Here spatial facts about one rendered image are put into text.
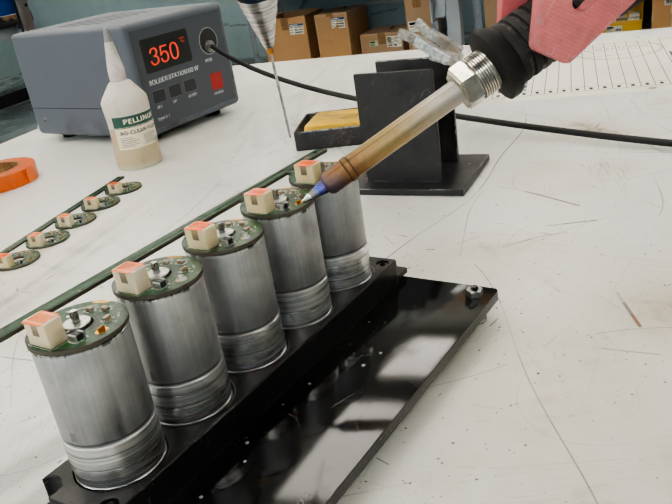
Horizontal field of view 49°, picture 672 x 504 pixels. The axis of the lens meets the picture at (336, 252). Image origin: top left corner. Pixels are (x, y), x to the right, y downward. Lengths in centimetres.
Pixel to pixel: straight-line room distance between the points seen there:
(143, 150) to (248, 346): 35
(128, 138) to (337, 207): 32
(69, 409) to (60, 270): 22
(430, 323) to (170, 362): 10
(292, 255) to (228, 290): 3
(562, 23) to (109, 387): 16
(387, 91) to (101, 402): 27
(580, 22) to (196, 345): 15
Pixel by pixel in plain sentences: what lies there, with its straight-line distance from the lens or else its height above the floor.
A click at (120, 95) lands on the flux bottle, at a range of 56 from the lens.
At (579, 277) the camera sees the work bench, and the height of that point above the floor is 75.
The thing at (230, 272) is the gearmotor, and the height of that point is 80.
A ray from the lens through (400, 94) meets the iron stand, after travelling 41.
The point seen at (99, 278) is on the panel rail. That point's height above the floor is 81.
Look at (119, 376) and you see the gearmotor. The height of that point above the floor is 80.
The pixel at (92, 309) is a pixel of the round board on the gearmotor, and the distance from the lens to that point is 20.
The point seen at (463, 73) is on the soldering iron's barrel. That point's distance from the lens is 24.
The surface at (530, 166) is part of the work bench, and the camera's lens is 44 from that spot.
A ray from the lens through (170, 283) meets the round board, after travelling 20.
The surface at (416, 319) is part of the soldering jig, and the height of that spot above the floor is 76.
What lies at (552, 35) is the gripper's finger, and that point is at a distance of 24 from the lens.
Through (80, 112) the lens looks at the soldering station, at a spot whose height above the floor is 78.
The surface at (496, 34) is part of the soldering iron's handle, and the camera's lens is 24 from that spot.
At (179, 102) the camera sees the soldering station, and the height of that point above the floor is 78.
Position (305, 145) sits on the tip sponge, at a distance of 53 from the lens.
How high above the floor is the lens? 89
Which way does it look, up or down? 24 degrees down
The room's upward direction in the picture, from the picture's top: 9 degrees counter-clockwise
